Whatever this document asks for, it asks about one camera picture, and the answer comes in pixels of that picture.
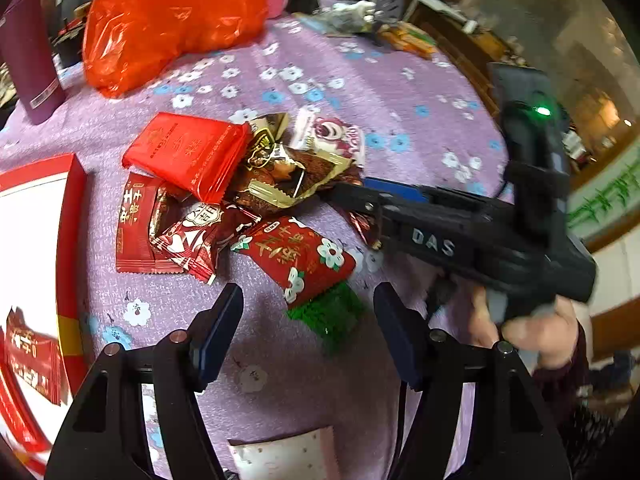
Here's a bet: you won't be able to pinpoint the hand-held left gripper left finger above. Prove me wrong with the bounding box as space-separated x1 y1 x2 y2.
45 282 246 480

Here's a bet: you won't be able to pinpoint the brown gold-edged snack packet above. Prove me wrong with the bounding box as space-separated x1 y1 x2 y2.
227 142 363 218

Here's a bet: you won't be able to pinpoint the pink bear snack packet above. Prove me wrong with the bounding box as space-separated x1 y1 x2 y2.
290 109 368 167

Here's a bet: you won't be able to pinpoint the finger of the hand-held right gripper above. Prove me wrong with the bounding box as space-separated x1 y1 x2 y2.
325 182 396 226
364 176 481 206

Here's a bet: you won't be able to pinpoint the red packet white characters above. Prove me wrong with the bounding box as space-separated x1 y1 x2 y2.
115 171 187 275

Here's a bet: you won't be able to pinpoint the purple floral tablecloth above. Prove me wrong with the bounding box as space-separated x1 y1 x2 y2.
0 0 516 480

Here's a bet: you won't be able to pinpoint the orange packets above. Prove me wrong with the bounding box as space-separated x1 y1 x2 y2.
377 22 439 59

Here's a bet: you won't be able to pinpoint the red gift box white inside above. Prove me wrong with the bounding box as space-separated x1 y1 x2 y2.
0 154 90 476

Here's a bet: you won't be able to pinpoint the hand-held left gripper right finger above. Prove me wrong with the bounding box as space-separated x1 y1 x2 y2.
372 281 573 480

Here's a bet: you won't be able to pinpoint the dark gold-trim candy wrapper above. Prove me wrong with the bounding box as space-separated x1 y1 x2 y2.
246 112 291 171

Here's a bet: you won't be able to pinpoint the small dark red foil wrapper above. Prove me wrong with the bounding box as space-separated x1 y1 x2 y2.
347 210 383 251

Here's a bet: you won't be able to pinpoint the red packet gold characters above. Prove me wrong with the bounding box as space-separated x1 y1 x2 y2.
4 307 64 406

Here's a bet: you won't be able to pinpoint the wooden cabinet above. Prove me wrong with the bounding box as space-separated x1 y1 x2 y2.
395 0 508 108

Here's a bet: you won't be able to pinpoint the person's right hand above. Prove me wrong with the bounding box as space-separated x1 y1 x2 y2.
470 290 583 378

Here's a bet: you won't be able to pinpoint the purple bottle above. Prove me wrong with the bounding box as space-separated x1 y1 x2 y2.
0 0 68 126

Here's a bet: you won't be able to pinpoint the white plush toy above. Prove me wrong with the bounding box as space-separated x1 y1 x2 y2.
332 1 377 22

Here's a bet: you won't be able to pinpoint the green snack packet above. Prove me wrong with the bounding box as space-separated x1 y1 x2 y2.
287 282 366 354

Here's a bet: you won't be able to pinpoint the red flower print snack packet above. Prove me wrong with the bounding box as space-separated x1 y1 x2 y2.
230 216 358 310

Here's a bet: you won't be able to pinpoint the pink white speckled packet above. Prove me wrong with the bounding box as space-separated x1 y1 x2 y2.
227 426 336 480

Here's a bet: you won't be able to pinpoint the red plastic bag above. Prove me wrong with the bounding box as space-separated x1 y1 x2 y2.
65 0 271 100

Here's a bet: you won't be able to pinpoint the grey mesh pouch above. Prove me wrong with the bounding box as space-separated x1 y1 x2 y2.
317 10 375 37

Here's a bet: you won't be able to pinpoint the red white patterned snack packet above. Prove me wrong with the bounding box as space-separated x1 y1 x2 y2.
150 202 262 286

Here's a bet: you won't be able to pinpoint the large red snack packet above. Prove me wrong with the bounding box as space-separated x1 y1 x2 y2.
121 111 253 203

